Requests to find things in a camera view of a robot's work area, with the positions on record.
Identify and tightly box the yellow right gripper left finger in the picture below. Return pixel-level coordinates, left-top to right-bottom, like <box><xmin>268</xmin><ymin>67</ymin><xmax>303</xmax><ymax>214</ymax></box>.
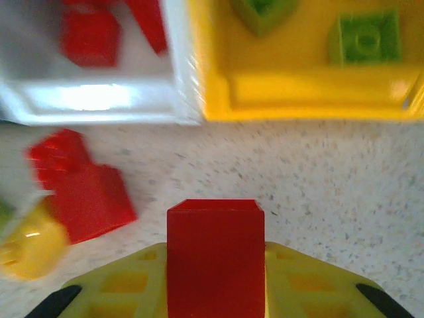
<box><xmin>30</xmin><ymin>242</ymin><xmax>168</xmax><ymax>318</ymax></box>

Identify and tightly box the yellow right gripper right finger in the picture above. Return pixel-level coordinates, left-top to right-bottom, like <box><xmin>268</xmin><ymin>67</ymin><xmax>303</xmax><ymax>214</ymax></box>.
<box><xmin>264</xmin><ymin>240</ymin><xmax>415</xmax><ymax>318</ymax></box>

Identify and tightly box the red lego brick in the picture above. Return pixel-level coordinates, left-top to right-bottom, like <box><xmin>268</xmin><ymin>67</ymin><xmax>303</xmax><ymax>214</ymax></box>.
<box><xmin>48</xmin><ymin>164</ymin><xmax>138</xmax><ymax>246</ymax></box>
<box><xmin>124</xmin><ymin>0</ymin><xmax>169</xmax><ymax>56</ymax></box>
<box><xmin>25</xmin><ymin>128</ymin><xmax>93</xmax><ymax>191</ymax></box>
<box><xmin>166</xmin><ymin>198</ymin><xmax>267</xmax><ymax>318</ymax></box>
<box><xmin>58</xmin><ymin>5</ymin><xmax>123</xmax><ymax>69</ymax></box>

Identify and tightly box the yellow lego brick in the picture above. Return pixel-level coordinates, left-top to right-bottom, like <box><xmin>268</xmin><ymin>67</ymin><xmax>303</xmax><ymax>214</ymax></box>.
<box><xmin>0</xmin><ymin>194</ymin><xmax>71</xmax><ymax>282</ymax></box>

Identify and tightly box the white plastic bin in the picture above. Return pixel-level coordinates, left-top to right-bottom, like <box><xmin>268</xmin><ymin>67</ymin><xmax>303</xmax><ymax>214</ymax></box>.
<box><xmin>0</xmin><ymin>0</ymin><xmax>203</xmax><ymax>127</ymax></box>

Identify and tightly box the yellow plastic bin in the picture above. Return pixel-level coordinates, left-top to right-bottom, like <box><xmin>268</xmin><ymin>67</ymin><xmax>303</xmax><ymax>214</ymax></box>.
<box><xmin>187</xmin><ymin>0</ymin><xmax>424</xmax><ymax>123</ymax></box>

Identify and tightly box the green lego brick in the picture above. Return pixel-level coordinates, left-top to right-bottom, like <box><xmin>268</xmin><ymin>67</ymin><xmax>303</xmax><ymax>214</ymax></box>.
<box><xmin>328</xmin><ymin>10</ymin><xmax>403</xmax><ymax>66</ymax></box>
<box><xmin>231</xmin><ymin>0</ymin><xmax>296</xmax><ymax>38</ymax></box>

